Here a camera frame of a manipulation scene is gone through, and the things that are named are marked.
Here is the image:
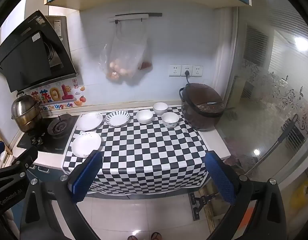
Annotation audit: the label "white plate with small print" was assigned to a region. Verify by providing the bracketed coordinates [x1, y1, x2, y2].
[71, 131, 102, 158]

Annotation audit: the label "yellow bag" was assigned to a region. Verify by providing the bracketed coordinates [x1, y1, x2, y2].
[289, 180, 308, 210]

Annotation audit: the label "colourful wall sticker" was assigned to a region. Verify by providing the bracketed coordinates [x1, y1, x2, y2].
[31, 79, 86, 110]

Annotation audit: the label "white cup with red band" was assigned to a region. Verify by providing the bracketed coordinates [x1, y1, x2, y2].
[136, 109, 154, 124]

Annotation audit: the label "brown rice cooker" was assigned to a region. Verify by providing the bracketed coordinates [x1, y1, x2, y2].
[179, 82, 228, 132]

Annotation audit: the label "black range hood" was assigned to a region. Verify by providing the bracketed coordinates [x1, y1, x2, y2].
[0, 10, 77, 93]

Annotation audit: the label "stainless steel pot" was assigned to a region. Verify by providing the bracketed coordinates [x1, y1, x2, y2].
[11, 92, 42, 133]

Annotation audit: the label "patterned glass sliding door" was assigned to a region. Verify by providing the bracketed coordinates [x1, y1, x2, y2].
[214, 0, 308, 205]

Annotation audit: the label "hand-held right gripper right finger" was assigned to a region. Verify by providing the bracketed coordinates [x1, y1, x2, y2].
[204, 150, 287, 240]

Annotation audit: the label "wooden board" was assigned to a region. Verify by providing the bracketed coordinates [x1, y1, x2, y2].
[0, 124, 13, 155]

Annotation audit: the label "black gas stove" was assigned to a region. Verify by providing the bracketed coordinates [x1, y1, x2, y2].
[16, 114, 81, 154]

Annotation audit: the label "black white checkered cloth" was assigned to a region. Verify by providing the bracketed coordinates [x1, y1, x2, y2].
[62, 105, 212, 195]

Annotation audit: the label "white wall hook rail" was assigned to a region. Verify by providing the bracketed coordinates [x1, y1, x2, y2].
[108, 12, 162, 25]

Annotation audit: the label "plain white bowl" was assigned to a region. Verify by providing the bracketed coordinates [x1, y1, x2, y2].
[153, 102, 168, 117]

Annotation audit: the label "plain white plate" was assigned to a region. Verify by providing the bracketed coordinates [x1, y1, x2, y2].
[76, 112, 104, 132]

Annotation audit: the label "white bowl with blue print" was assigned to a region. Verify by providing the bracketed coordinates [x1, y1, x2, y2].
[161, 112, 180, 129]

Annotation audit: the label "clear plastic bag of eggs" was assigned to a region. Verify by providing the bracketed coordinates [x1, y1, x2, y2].
[99, 21, 148, 85]

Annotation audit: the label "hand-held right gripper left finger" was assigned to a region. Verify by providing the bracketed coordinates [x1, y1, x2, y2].
[19, 150, 104, 240]

